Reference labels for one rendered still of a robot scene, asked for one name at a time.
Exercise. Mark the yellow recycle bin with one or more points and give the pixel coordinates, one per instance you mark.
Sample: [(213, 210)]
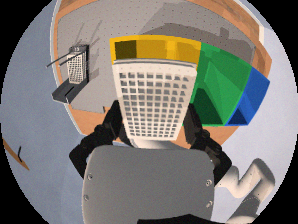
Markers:
[(155, 46)]

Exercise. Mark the blue open-top bin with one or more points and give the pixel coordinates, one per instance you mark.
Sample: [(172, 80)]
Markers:
[(254, 93)]

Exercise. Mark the green bin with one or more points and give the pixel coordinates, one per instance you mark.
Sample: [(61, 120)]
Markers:
[(221, 85)]

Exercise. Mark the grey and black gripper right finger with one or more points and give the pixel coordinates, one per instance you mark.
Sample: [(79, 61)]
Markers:
[(200, 139)]

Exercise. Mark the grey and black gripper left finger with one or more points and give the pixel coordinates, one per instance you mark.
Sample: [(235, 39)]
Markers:
[(103, 134)]

